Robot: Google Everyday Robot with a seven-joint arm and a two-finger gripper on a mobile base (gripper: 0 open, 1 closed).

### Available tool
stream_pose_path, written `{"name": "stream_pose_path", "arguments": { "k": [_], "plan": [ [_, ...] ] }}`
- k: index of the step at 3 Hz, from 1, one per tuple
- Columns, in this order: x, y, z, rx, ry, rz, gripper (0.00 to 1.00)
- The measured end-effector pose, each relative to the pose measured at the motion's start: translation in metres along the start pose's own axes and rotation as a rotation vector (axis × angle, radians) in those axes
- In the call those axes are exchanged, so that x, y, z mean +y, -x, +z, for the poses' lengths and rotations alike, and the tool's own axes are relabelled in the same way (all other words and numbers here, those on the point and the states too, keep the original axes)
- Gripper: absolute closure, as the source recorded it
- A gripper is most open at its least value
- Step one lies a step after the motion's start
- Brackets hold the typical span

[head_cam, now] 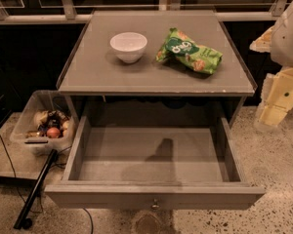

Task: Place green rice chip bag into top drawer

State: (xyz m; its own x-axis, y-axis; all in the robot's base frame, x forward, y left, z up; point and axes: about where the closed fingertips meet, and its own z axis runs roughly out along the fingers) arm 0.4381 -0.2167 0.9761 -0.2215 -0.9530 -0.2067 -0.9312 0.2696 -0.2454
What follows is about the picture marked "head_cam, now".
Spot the open grey top drawer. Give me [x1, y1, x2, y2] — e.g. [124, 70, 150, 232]
[45, 118, 265, 210]

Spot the clear plastic storage bin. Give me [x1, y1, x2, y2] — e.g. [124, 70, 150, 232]
[11, 91, 76, 155]

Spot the grey cabinet with top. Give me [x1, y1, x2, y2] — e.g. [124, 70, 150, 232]
[56, 9, 259, 129]

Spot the black pole on floor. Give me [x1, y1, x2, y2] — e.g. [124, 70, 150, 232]
[14, 149, 58, 230]

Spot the black floor cable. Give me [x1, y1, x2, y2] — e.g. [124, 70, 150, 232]
[0, 130, 95, 234]

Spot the green rice chip bag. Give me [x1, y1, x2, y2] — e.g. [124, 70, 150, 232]
[155, 28, 223, 75]

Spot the red apple in bin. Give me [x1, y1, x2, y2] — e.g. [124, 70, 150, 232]
[47, 127, 61, 138]

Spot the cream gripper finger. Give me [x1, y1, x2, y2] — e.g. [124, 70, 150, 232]
[249, 26, 272, 53]
[254, 73, 288, 131]

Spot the white ceramic bowl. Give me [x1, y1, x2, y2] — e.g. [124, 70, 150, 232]
[109, 32, 147, 63]

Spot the metal drawer knob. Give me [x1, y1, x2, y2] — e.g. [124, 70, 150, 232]
[150, 199, 160, 211]

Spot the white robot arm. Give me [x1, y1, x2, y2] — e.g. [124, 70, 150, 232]
[250, 1, 293, 130]

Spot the metal window frame railing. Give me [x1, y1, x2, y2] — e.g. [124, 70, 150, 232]
[0, 0, 293, 25]

